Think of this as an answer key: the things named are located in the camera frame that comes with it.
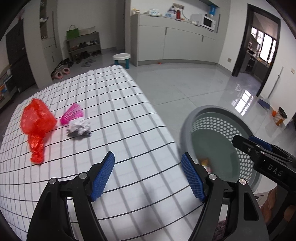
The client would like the white grey paper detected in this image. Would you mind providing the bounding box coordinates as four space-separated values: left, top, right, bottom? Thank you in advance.
67 117 91 138

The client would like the pink foam fruit net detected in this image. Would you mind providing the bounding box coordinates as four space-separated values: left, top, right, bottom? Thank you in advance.
60 103 84 126

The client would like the red plastic bag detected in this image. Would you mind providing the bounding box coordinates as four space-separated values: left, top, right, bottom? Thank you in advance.
21 98 57 164

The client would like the small striped trash bin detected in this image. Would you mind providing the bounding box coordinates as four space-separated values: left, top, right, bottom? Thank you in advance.
274 107 287 126

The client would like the right hand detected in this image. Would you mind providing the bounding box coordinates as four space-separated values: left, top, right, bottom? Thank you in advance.
260 186 295 224

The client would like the grey perforated laundry basket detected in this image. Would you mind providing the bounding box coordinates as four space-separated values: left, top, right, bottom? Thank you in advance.
179 105 261 191

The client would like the white black grid tablecloth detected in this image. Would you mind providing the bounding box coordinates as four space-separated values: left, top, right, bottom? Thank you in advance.
1 66 202 240

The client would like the pink slippers pair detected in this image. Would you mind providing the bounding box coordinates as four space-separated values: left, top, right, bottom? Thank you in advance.
52 68 70 80

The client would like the grey slippers pair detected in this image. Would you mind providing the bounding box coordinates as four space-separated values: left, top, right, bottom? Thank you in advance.
81 58 96 68

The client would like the white round plastic stool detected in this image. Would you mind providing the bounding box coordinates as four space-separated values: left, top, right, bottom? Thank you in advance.
112 53 131 69

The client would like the grey shoe rack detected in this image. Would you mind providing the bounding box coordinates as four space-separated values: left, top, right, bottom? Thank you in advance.
65 31 102 62

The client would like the dark wardrobe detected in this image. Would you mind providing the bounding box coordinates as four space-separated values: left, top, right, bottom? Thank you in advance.
6 20 36 92

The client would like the white microwave oven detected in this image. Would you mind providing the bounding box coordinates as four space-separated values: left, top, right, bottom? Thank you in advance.
200 15 216 31

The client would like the green handbag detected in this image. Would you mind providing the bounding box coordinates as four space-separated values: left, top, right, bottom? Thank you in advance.
66 25 80 40

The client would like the long grey cabinet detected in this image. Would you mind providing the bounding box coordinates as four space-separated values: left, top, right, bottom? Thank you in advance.
130 14 223 66

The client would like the red thermos bottle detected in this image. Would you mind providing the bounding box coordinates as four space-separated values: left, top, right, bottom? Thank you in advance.
176 10 181 20

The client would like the tall grey cupboard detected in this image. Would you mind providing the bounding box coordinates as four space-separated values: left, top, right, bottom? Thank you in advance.
23 0 63 89

